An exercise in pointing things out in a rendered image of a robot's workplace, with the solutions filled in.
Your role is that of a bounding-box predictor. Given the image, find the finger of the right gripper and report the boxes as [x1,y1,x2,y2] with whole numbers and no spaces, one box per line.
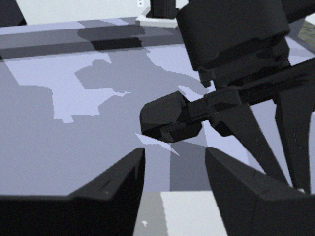
[275,81,315,194]
[208,103,290,186]

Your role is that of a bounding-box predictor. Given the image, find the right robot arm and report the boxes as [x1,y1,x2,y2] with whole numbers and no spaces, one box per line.
[146,0,315,88]

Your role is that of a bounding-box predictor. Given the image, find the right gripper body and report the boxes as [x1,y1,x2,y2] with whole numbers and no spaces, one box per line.
[139,50,315,143]

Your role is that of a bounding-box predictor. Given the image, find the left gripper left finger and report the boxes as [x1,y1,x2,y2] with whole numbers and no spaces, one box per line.
[0,147,145,236]

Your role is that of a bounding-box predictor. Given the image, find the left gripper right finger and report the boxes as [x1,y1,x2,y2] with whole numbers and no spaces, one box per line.
[205,147,315,236]

